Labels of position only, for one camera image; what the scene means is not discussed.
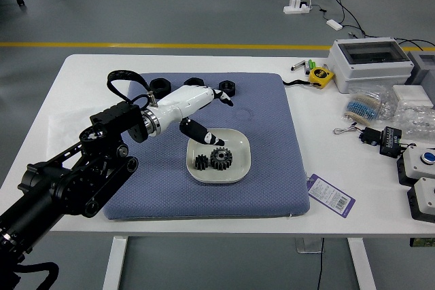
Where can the bag of blue resistors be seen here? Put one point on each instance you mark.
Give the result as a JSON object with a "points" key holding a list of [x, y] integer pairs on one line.
{"points": [[365, 106]]}

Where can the small black gear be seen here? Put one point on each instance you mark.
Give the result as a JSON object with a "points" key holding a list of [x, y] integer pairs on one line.
{"points": [[201, 162]]}

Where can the small black hex nut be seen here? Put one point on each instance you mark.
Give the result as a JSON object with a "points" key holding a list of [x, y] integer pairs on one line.
{"points": [[231, 88]]}

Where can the clear bag of screws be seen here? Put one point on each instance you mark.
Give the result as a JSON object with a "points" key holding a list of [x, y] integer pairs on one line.
{"points": [[411, 120]]}

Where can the blue-grey quilted cushion mat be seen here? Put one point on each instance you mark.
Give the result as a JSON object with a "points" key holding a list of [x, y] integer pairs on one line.
{"points": [[272, 150]]}

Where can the white power strip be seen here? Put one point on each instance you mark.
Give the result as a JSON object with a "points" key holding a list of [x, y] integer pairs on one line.
{"points": [[292, 8]]}

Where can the yellow tape measure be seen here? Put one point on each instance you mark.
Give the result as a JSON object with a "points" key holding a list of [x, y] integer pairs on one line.
{"points": [[321, 76]]}

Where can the white power adapter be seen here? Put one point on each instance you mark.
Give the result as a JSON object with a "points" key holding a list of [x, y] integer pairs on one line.
{"points": [[334, 24]]}

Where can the big black gear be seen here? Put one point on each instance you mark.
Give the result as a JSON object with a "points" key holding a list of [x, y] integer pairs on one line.
{"points": [[217, 164]]}

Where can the white table leg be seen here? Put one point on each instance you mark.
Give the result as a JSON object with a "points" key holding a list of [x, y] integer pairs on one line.
{"points": [[113, 266], [362, 266]]}

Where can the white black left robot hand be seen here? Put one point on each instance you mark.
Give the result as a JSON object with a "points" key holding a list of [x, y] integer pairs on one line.
{"points": [[187, 101]]}

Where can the purple white label tag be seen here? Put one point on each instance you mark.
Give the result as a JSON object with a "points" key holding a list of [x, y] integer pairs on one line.
{"points": [[329, 195]]}

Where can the white grey button box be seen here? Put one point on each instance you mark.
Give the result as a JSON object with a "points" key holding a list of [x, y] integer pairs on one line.
{"points": [[425, 198]]}

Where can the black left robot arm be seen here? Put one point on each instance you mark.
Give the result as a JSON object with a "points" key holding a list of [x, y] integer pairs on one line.
{"points": [[68, 184]]}

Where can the black electronics module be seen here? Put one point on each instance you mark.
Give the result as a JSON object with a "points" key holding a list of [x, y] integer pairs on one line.
{"points": [[391, 142]]}

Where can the white enclosure box clear lid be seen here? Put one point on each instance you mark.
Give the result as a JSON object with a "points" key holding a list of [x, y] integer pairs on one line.
{"points": [[374, 72]]}

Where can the grey metal bracket under table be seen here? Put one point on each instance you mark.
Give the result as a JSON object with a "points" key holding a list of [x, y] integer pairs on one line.
{"points": [[307, 246]]}

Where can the blue push button box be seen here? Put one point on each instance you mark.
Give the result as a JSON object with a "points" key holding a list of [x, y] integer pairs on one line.
{"points": [[414, 164]]}

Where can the small white flat box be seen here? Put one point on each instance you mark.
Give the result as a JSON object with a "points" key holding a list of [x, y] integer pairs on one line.
{"points": [[409, 93]]}

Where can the white square plate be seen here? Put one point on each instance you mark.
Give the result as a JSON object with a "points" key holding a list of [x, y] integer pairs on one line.
{"points": [[238, 167]]}

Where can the grey plastic box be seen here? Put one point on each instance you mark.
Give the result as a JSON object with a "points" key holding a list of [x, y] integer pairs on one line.
{"points": [[425, 76]]}

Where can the big black hex nut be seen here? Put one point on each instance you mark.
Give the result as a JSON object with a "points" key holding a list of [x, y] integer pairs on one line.
{"points": [[201, 83], [164, 93]]}

